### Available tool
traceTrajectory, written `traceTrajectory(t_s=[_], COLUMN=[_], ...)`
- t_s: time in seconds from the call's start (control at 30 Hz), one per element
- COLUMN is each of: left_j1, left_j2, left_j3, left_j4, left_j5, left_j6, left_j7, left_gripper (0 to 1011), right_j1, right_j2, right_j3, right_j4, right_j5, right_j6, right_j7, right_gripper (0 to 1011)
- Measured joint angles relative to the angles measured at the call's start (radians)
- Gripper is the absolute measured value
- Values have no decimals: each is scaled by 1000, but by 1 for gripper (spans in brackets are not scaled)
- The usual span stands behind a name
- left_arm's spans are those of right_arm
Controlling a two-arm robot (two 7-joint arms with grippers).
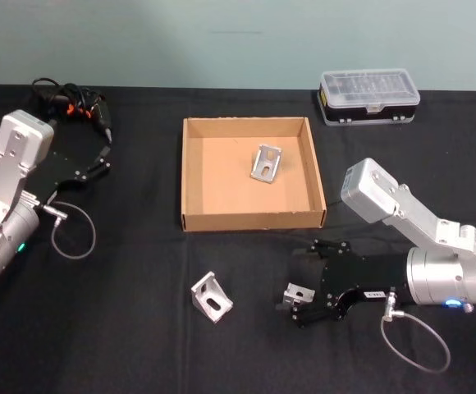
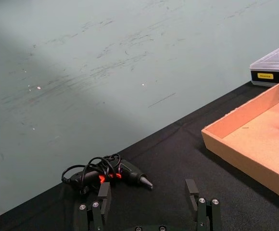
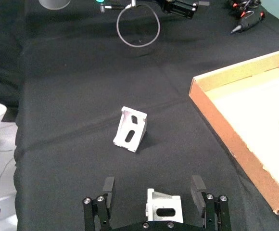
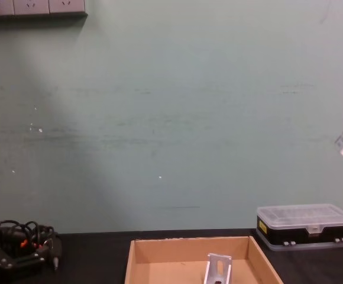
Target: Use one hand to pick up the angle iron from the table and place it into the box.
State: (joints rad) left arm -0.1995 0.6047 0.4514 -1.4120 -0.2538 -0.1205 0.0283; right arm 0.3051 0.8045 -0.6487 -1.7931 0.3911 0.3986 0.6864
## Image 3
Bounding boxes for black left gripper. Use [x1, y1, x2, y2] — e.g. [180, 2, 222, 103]
[153, 0, 210, 20]

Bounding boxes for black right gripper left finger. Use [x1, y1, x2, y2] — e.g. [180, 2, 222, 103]
[82, 177, 116, 231]

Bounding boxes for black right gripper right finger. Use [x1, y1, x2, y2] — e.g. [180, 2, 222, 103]
[190, 175, 233, 231]

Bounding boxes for shallow brown cardboard tray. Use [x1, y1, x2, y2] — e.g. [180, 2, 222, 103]
[189, 48, 279, 215]

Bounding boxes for black table cloth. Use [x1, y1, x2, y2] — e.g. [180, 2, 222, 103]
[0, 0, 279, 231]

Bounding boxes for white metal corner bracket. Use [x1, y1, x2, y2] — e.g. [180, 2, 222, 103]
[113, 106, 148, 154]
[145, 188, 184, 223]

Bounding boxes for thin dark looped cable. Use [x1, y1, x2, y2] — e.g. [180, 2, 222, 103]
[99, 0, 161, 48]

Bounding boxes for black corded tool orange parts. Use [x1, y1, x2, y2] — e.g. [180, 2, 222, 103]
[226, 0, 266, 35]

